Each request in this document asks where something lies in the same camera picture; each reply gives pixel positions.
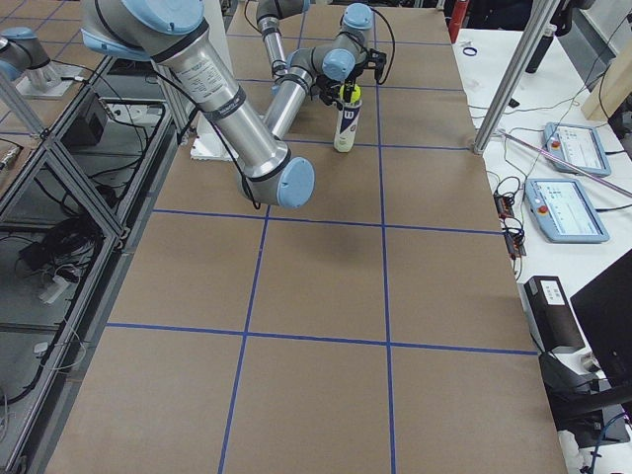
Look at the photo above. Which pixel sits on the blue tape roll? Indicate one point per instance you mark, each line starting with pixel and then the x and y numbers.
pixel 469 50

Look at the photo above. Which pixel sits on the white blue tennis ball can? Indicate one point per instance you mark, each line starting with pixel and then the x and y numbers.
pixel 347 123

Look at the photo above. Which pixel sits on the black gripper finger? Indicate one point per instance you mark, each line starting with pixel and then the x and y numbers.
pixel 348 92

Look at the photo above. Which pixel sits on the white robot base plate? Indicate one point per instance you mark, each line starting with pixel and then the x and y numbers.
pixel 208 145

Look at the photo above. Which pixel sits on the black box white label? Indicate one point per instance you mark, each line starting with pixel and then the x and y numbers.
pixel 551 313

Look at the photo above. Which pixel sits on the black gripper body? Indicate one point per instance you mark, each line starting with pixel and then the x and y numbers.
pixel 355 73
pixel 327 92

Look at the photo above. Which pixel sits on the yellow Wilson tennis ball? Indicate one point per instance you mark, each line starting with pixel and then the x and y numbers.
pixel 356 96

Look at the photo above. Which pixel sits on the aluminium frame post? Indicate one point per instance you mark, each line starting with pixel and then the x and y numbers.
pixel 541 14

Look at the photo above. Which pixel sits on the blue teach pendant near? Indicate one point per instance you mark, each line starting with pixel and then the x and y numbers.
pixel 563 212

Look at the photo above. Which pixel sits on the blue teach pendant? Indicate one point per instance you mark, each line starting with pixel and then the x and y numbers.
pixel 563 212
pixel 578 145

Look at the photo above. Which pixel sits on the small electronics board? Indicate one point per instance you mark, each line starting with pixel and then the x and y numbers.
pixel 504 205

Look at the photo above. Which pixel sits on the red cylinder tube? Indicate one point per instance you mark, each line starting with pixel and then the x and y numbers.
pixel 457 18

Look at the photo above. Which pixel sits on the black computer monitor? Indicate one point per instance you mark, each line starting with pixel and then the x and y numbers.
pixel 603 309

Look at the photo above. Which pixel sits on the blue teach pendant far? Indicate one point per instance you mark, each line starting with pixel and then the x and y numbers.
pixel 578 145

